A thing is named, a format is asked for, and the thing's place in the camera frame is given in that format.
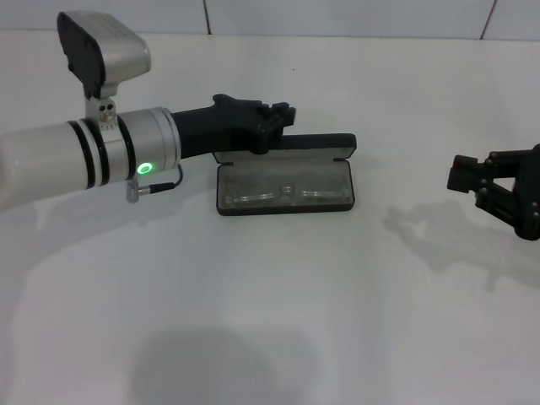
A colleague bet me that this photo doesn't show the silver camera mount bracket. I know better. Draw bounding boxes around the silver camera mount bracket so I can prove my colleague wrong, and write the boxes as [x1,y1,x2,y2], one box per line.
[84,93,120,132]

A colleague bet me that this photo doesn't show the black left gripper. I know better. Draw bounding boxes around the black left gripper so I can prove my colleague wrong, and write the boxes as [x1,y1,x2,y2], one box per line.
[171,93,300,161]

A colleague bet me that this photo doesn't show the clear white glasses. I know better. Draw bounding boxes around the clear white glasses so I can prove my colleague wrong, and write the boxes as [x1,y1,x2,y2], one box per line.
[225,181,345,208]

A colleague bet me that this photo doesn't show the left arm cable with plug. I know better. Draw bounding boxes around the left arm cable with plug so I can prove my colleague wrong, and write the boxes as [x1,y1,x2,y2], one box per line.
[125,163,184,204]

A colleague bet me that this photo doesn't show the black glasses case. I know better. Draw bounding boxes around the black glasses case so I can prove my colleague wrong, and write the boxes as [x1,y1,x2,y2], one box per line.
[213,132,359,219]

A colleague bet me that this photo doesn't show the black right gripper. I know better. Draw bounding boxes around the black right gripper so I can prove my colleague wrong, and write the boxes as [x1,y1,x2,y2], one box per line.
[446,143,540,242]

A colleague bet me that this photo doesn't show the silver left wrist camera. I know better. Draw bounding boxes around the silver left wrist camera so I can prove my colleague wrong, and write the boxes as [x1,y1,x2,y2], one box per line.
[57,11,152,100]

